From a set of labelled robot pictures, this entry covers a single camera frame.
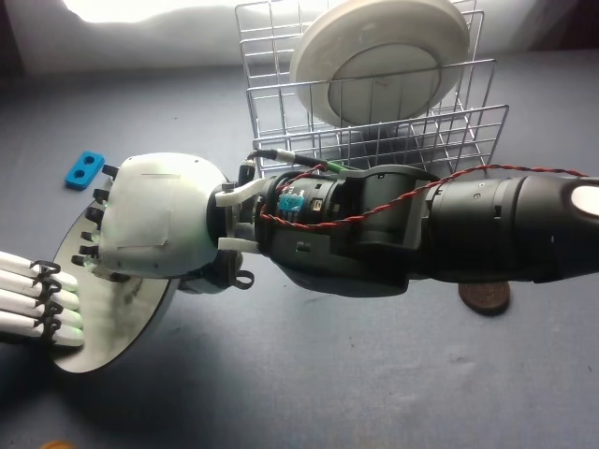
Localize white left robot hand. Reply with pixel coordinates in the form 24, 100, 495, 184
0, 251, 85, 348

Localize blue block two holes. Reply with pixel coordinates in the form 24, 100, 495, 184
64, 150, 105, 190

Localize white plate dark rim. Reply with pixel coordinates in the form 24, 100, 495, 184
49, 205, 182, 375
288, 0, 471, 127

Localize brown round cookie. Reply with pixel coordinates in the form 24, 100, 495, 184
457, 280, 511, 315

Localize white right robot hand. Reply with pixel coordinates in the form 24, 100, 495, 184
69, 152, 256, 295

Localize silver wire dish rack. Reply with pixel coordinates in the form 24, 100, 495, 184
233, 0, 511, 179

